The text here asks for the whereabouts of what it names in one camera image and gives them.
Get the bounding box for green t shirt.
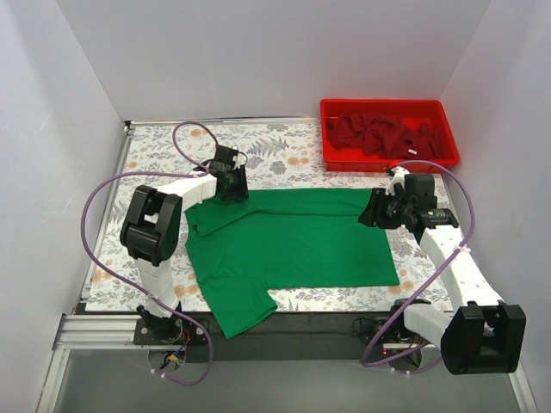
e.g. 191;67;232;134
185;188;399;339

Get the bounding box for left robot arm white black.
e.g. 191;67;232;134
120;145;248;344

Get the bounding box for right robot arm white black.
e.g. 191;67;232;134
358;166;526;375

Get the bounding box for floral patterned table mat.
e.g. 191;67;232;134
95;120;435;312

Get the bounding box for dark red t shirt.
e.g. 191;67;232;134
327;112;441;159

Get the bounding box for red plastic bin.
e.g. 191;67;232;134
320;99;460;172

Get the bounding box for black front crossbar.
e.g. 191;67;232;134
195;311;389;361

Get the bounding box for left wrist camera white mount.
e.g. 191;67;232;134
230;148;248;169

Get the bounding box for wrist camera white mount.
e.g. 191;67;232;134
230;148;248;169
385;166;409;196

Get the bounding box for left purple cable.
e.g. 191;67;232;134
80;121;220;386

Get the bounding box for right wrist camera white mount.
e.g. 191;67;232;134
385;166;409;196

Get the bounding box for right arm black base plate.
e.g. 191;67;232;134
351;317;415;344

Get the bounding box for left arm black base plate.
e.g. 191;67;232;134
133;317;207;346

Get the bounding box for aluminium frame rail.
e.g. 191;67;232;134
53;311;517;349

